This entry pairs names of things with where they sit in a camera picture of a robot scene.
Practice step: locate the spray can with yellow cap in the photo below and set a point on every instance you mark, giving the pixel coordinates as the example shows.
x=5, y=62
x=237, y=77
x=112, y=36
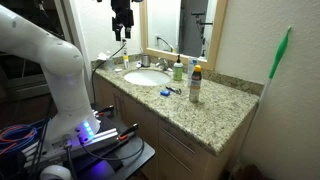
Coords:
x=195, y=87

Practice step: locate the black robot platform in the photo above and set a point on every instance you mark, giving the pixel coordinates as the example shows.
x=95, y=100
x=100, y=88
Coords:
x=133, y=155

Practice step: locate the tall white tube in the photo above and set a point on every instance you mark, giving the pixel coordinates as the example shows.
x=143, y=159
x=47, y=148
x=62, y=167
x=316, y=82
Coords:
x=190, y=68

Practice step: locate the wooden vanity cabinet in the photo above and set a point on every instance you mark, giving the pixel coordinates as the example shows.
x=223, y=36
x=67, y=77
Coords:
x=146, y=123

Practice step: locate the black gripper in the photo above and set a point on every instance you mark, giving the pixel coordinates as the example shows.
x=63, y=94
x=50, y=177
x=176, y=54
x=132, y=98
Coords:
x=122, y=13

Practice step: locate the white paper packet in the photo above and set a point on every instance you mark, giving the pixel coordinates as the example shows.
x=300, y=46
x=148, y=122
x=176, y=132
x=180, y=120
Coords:
x=101, y=56

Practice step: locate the white green contact lens case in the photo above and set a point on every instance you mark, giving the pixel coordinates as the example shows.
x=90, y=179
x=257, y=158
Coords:
x=118, y=70

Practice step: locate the white oval sink basin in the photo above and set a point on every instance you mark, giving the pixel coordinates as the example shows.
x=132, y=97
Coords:
x=146, y=77

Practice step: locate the white round device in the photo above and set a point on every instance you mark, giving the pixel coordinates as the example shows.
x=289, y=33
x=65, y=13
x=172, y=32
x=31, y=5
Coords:
x=55, y=173

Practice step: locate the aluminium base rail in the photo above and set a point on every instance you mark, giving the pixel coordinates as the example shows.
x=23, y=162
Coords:
x=96, y=141

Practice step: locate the dark blue razor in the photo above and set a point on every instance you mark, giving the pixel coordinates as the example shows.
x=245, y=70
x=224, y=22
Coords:
x=174, y=89

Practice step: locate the stainless steel cup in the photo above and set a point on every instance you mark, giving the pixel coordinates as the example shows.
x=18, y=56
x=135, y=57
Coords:
x=145, y=61

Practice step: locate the small blue box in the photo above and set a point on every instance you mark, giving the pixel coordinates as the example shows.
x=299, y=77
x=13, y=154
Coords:
x=164, y=93

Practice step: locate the black clamp orange tips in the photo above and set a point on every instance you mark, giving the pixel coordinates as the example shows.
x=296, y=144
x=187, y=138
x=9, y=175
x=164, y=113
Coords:
x=106, y=110
x=128, y=131

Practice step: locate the green soap pump bottle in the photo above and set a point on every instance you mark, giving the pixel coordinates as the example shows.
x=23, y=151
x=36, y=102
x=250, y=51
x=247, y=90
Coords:
x=178, y=71

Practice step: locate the wooden framed mirror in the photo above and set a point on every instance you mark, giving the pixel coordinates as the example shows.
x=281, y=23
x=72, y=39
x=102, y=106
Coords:
x=218, y=33

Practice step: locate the chrome faucet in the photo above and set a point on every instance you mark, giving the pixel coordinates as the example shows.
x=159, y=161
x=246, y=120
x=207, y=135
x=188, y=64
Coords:
x=162, y=64

